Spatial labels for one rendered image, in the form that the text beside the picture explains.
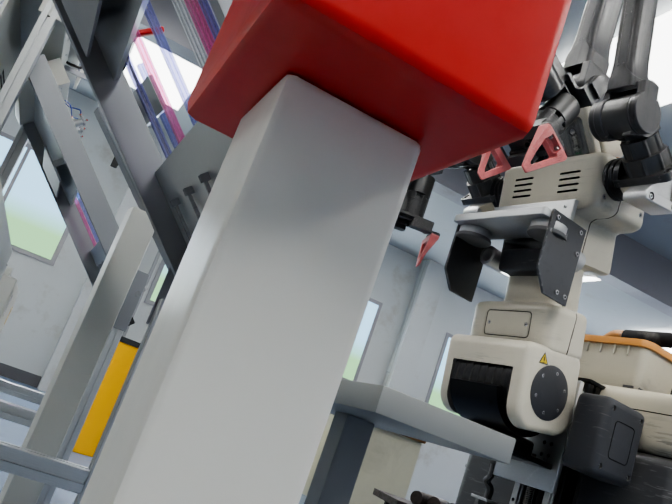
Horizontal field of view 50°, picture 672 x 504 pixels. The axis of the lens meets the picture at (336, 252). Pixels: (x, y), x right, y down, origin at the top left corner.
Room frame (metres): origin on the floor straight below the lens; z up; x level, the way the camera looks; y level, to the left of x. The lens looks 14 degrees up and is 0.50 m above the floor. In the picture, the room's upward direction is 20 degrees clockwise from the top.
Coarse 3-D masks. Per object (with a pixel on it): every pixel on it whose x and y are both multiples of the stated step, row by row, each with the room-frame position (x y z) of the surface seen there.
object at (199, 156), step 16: (192, 128) 0.96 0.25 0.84; (208, 128) 0.91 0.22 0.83; (192, 144) 1.00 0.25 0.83; (208, 144) 0.94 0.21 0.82; (224, 144) 0.88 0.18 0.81; (176, 160) 1.11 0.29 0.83; (192, 160) 1.03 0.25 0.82; (208, 160) 0.97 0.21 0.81; (160, 176) 1.24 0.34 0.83; (176, 176) 1.15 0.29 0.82; (192, 176) 1.07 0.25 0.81; (208, 176) 0.99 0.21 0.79; (176, 192) 1.20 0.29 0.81; (192, 192) 1.10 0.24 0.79; (192, 208) 1.15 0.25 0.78; (192, 224) 1.20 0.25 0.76
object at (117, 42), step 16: (64, 0) 1.12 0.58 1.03; (80, 0) 1.03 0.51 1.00; (96, 0) 0.95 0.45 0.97; (112, 0) 1.01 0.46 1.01; (128, 0) 0.95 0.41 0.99; (144, 0) 0.90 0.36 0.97; (80, 16) 1.07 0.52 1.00; (96, 16) 1.00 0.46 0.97; (112, 16) 1.05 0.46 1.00; (128, 16) 0.98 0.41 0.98; (80, 32) 1.12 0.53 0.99; (96, 32) 1.18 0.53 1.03; (112, 32) 1.09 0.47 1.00; (128, 32) 1.02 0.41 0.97; (112, 48) 1.14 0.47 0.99; (128, 48) 1.07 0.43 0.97; (112, 64) 1.18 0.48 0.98
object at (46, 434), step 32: (128, 224) 1.45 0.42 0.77; (128, 256) 1.46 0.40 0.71; (96, 288) 1.45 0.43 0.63; (128, 288) 1.47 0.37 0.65; (96, 320) 1.46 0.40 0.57; (64, 352) 1.49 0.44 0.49; (96, 352) 1.47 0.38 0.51; (64, 384) 1.46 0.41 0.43; (64, 416) 1.47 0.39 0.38; (32, 448) 1.46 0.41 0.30; (32, 480) 1.47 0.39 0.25
